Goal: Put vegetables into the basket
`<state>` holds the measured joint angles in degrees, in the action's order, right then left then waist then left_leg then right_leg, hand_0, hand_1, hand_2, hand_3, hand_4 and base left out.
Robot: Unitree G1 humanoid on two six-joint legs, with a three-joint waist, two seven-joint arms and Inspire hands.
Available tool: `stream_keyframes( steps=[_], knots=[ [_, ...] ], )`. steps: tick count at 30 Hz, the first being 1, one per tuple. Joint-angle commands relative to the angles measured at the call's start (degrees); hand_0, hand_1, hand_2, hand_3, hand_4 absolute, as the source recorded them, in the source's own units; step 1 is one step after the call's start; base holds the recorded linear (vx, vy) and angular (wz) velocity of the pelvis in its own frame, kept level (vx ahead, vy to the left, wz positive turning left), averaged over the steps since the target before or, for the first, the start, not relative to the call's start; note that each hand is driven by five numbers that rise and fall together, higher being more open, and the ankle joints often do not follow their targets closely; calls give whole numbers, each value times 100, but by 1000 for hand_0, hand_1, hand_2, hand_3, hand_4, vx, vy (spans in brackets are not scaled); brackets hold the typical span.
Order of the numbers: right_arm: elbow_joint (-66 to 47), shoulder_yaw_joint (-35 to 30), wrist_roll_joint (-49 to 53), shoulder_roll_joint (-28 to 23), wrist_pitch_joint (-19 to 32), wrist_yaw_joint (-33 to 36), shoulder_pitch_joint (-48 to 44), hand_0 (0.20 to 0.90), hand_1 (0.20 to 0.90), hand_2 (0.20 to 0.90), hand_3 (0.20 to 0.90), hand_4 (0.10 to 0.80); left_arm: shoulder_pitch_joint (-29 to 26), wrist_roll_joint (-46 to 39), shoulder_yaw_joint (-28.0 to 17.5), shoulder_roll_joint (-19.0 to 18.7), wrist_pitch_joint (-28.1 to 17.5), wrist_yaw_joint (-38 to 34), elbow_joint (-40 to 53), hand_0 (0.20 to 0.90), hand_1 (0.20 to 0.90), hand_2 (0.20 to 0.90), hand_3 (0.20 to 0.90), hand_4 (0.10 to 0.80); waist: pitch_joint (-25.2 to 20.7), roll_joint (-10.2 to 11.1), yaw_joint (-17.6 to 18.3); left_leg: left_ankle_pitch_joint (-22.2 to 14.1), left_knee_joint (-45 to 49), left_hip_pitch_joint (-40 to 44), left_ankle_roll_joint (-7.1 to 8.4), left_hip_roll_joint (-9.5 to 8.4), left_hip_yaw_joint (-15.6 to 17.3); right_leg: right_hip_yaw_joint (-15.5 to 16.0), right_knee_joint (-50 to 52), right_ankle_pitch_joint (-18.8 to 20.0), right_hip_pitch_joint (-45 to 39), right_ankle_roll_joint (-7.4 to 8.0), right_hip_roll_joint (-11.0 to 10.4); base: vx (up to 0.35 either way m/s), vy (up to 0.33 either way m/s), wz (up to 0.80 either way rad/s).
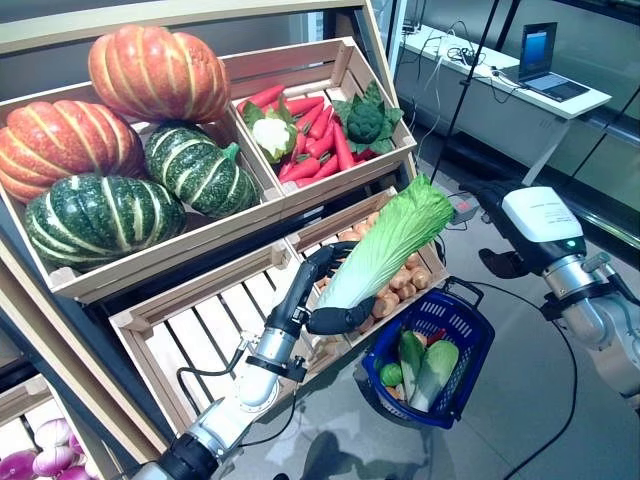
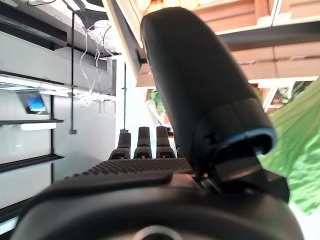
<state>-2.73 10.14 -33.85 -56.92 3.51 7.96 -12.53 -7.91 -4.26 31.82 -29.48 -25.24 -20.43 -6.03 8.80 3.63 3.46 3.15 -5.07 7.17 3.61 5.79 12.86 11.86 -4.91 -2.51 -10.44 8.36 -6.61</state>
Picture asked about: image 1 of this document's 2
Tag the black tripod stand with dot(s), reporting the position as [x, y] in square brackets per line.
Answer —
[465, 90]

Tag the red chili pepper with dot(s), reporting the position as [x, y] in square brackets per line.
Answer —
[436, 337]

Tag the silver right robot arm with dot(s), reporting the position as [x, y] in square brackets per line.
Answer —
[600, 310]

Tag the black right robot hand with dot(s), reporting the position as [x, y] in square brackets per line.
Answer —
[540, 215]

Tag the wooden turnip crate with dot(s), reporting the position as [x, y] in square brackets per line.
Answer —
[25, 392]

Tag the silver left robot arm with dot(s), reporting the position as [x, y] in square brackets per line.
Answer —
[257, 382]

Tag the orange fruit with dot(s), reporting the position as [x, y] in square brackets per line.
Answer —
[395, 392]

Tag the brown onion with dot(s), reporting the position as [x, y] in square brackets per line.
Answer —
[421, 339]

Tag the green striped pumpkin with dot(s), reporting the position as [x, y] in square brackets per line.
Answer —
[100, 220]
[200, 170]

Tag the wooden pumpkin crate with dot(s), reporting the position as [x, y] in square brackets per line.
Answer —
[165, 255]

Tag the white standing desk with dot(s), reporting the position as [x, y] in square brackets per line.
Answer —
[500, 110]

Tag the light green bell pepper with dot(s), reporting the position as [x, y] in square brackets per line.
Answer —
[391, 375]

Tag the green broccoli with leaves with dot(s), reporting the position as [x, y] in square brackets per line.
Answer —
[365, 122]

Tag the blue plastic shopping basket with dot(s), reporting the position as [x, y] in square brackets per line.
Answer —
[370, 360]

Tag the purple white turnip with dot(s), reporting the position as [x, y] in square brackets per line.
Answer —
[52, 432]
[72, 474]
[75, 445]
[52, 461]
[17, 467]

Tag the wooden potato crate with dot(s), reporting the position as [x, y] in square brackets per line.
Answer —
[345, 224]

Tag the white cauliflower green leaves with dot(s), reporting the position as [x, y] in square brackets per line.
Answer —
[272, 132]

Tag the orange striped pumpkin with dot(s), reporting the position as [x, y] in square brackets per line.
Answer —
[155, 75]
[65, 145]

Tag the open grey laptop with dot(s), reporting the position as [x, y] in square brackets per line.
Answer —
[537, 47]

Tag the red orange carrot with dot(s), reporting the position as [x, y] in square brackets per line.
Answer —
[362, 159]
[302, 106]
[311, 117]
[322, 142]
[327, 166]
[302, 169]
[343, 150]
[262, 96]
[320, 125]
[301, 145]

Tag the grey emergency stop box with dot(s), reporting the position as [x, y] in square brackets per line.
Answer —
[465, 207]

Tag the wooden carrot crate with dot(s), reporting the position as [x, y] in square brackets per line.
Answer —
[350, 177]

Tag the small black desk device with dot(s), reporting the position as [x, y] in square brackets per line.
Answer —
[410, 27]

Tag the green white napa cabbage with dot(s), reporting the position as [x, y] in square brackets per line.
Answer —
[380, 240]
[411, 357]
[435, 370]

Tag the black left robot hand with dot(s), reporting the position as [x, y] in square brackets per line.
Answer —
[300, 295]

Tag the wooden cabbage crate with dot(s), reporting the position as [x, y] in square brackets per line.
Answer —
[200, 292]

